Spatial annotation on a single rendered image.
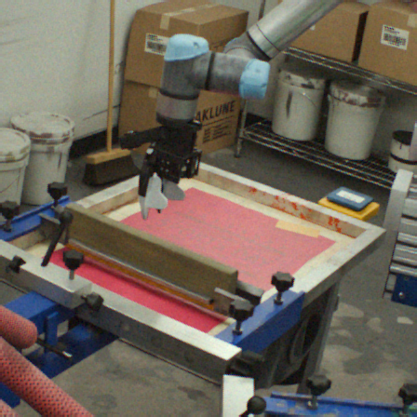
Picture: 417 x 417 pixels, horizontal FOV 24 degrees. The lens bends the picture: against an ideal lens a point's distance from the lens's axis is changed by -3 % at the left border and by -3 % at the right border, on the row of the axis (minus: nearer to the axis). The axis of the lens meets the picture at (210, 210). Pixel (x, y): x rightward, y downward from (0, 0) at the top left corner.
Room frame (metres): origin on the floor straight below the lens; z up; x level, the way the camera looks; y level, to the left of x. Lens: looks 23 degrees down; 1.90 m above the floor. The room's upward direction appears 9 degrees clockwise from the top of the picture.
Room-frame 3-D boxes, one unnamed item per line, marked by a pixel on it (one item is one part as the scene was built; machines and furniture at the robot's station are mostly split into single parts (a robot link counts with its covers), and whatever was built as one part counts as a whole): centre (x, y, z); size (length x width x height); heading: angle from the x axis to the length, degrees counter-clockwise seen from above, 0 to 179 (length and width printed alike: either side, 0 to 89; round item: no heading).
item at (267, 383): (1.96, -0.17, 0.79); 0.46 x 0.09 x 0.33; 152
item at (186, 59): (1.79, 0.09, 1.42); 0.09 x 0.08 x 0.11; 89
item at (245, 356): (1.43, -0.09, 1.02); 0.07 x 0.06 x 0.07; 152
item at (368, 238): (2.00, 0.01, 0.97); 0.79 x 0.58 x 0.04; 152
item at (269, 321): (1.65, -0.12, 0.98); 0.30 x 0.05 x 0.07; 152
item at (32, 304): (1.50, 0.28, 1.02); 0.17 x 0.06 x 0.05; 152
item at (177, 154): (1.79, 0.09, 1.26); 0.09 x 0.08 x 0.12; 63
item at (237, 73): (1.81, -0.01, 1.41); 0.11 x 0.11 x 0.08; 89
